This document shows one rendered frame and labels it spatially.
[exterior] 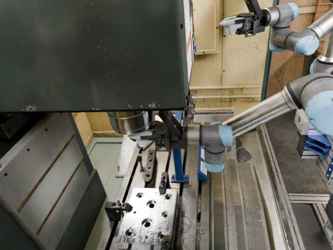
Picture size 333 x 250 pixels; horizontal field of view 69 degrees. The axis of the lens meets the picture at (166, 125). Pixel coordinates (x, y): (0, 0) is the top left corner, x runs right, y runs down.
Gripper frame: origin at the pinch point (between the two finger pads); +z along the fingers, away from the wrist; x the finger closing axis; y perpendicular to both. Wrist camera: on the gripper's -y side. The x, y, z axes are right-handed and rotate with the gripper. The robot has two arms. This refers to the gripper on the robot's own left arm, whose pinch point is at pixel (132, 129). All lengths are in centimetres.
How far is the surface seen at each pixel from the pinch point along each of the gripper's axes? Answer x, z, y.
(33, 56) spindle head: -12.5, 17.7, -32.3
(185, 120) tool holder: 29.5, -16.1, 15.9
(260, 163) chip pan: 62, -64, 75
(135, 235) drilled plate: -15.0, 2.7, 44.9
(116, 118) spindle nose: -7.6, 1.6, -9.7
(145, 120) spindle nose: -5.1, -7.1, -7.6
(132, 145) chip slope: 74, 33, 71
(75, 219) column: 0, 43, 61
